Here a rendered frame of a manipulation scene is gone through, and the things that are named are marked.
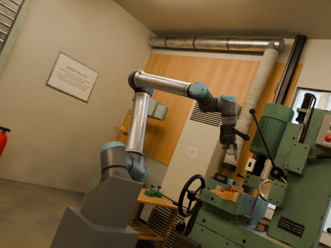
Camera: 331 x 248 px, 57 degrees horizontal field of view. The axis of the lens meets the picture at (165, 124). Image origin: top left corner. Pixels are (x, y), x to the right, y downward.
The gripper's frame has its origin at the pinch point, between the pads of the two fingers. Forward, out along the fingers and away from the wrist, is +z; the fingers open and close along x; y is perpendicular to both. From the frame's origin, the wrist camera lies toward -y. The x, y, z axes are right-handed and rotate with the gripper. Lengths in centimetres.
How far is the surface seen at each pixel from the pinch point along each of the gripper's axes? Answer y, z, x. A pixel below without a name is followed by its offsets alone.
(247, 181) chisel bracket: -7.1, 13.8, 2.7
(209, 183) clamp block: 13.7, 17.2, -8.0
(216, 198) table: 14.4, 16.0, 21.0
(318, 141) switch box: -36.0, -12.0, 27.0
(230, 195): 9.1, 12.3, 28.6
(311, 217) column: -29, 24, 33
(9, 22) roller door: 202, -124, -174
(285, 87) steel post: -92, -38, -142
